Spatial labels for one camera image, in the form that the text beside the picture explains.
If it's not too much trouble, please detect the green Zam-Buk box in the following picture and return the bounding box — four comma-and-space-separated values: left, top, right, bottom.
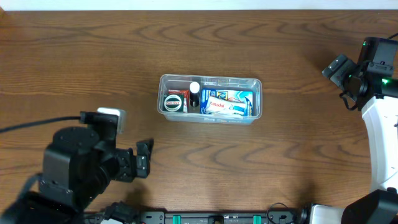
162, 94, 184, 113

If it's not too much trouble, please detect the orange Panadol box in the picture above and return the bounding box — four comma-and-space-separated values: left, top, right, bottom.
167, 90, 190, 113

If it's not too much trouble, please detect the dark bottle white cap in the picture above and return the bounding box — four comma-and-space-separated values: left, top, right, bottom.
189, 82, 200, 107

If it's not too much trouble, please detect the blue Kool Fever box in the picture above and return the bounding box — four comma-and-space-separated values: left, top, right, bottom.
200, 88, 253, 116

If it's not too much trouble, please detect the white Panadol box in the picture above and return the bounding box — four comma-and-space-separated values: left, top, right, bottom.
204, 96, 246, 116

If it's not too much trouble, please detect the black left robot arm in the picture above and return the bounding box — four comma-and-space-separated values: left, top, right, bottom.
1, 124, 154, 223

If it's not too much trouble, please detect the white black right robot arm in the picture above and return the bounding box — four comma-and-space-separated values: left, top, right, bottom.
307, 53, 397, 224

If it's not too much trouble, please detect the clear plastic container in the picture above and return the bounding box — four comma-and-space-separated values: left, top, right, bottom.
157, 74, 262, 124

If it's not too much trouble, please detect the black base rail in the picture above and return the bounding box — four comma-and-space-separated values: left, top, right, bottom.
130, 208, 310, 224

